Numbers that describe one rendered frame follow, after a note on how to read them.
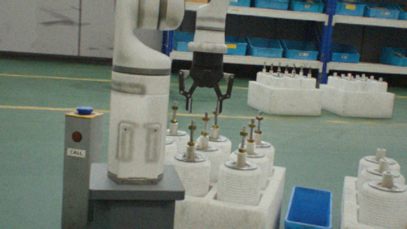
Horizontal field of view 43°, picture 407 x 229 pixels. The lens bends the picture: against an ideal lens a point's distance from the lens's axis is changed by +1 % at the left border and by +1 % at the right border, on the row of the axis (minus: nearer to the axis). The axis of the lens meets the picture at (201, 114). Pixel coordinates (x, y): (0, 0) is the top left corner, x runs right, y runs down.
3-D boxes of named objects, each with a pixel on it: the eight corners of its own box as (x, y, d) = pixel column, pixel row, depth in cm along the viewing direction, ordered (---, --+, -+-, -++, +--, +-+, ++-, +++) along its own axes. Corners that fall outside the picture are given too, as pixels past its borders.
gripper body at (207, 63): (226, 49, 129) (222, 87, 130) (192, 47, 129) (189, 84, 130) (226, 50, 121) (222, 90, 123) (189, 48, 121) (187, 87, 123)
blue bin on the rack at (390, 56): (376, 63, 659) (378, 46, 656) (404, 65, 666) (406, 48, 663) (397, 66, 611) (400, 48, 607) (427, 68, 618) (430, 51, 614)
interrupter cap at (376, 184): (407, 196, 103) (408, 193, 103) (367, 190, 105) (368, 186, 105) (404, 186, 110) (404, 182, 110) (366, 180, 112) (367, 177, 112)
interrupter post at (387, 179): (393, 190, 106) (395, 175, 106) (380, 188, 107) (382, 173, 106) (392, 187, 109) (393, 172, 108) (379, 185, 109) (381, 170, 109)
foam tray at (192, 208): (259, 293, 110) (267, 212, 107) (91, 259, 119) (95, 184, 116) (279, 228, 147) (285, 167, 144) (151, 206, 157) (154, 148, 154)
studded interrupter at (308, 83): (310, 105, 355) (315, 66, 350) (297, 103, 360) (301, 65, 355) (315, 104, 363) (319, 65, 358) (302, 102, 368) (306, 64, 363)
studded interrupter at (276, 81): (285, 104, 353) (289, 64, 349) (276, 104, 347) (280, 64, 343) (275, 101, 361) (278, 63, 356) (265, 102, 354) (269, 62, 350)
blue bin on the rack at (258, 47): (239, 53, 625) (241, 36, 621) (269, 55, 633) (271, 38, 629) (251, 56, 577) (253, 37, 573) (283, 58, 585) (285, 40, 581)
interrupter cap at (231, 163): (252, 163, 119) (252, 159, 119) (261, 172, 112) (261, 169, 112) (220, 161, 118) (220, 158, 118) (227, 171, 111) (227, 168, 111)
